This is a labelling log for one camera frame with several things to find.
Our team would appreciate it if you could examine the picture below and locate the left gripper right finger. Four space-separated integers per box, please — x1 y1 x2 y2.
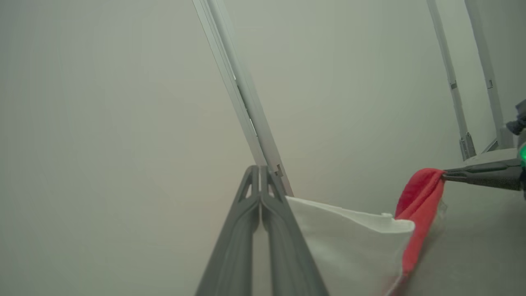
261 166 329 296

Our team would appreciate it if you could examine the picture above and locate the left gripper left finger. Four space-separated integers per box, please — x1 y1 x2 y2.
195 166 262 296

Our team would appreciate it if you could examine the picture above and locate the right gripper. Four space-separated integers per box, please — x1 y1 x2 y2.
444 140 526 198

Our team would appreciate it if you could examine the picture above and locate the red jersey with dark number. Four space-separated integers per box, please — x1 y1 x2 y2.
286 168 448 296

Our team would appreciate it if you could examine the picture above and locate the grey metal partition post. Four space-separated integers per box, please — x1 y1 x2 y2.
192 0 295 198

